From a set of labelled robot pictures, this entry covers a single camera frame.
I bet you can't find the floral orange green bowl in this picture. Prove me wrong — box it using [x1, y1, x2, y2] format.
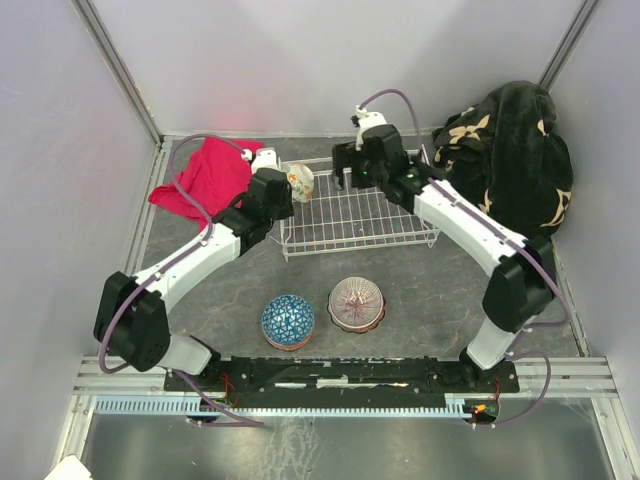
[287, 163, 314, 203]

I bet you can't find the white wire dish rack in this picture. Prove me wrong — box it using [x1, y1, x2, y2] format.
[275, 157, 439, 260]

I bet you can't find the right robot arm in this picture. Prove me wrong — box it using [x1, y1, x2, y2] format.
[332, 124, 559, 391]

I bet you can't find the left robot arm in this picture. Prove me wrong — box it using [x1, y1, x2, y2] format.
[94, 168, 293, 390]

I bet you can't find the red folded t-shirt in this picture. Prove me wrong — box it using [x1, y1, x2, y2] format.
[148, 139, 252, 230]

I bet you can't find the black floral blanket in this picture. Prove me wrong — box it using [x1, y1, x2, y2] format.
[432, 81, 574, 239]

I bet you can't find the blue triangle pattern bowl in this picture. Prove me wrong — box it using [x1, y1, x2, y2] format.
[260, 294, 315, 344]

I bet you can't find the purple striped bowl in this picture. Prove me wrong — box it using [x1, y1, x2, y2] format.
[327, 277, 385, 326]

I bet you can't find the red rimmed bowl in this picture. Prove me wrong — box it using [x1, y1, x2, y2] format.
[266, 337, 311, 352]

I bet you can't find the white paper corner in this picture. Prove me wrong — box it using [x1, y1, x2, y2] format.
[45, 455, 93, 480]

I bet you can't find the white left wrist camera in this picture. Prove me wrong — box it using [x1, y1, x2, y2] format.
[242, 148, 281, 174]

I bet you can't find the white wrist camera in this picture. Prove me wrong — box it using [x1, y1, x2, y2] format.
[351, 106, 387, 141]
[242, 148, 281, 174]

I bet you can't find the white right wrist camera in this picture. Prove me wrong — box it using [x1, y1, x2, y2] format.
[351, 106, 387, 141]

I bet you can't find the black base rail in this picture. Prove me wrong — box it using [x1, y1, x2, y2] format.
[188, 357, 520, 410]

